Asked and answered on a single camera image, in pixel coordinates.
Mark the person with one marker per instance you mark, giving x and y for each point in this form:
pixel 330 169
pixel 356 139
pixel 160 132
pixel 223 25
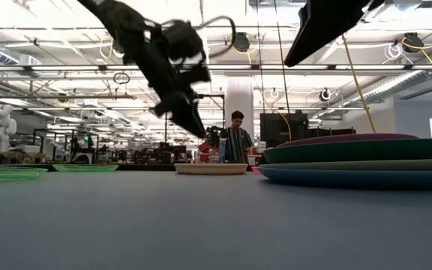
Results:
pixel 238 144

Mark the white robot figure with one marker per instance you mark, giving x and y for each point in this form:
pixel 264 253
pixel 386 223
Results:
pixel 0 127

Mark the large black monitor back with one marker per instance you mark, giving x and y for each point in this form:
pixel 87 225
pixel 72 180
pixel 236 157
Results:
pixel 283 129

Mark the green translucent plastic plate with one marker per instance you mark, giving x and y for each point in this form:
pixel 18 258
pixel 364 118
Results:
pixel 84 168
pixel 9 173

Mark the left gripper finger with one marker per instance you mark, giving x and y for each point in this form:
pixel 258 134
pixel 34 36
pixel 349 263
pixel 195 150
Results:
pixel 186 112
pixel 163 108

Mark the cream plastic plate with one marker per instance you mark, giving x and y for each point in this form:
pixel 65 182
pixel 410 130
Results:
pixel 210 169

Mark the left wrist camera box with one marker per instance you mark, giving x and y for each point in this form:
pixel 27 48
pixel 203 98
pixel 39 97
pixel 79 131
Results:
pixel 182 39

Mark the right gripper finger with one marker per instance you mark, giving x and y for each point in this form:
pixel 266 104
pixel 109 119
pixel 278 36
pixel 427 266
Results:
pixel 324 26

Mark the blue plastic plate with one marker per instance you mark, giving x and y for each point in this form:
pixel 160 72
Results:
pixel 351 180

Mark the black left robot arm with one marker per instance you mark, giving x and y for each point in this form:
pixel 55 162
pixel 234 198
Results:
pixel 114 18

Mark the red translucent plastic plate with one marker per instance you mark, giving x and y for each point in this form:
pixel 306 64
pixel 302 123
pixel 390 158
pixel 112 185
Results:
pixel 255 169

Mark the dark green plastic plate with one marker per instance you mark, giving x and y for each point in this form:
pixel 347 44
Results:
pixel 351 152

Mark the black table frame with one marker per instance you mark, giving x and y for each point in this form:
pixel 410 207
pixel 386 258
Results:
pixel 144 167

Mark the grey-green plastic plate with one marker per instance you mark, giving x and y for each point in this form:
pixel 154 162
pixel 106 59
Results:
pixel 388 164

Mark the maroon plastic plate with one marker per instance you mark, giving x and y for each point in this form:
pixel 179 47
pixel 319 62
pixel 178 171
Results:
pixel 351 138

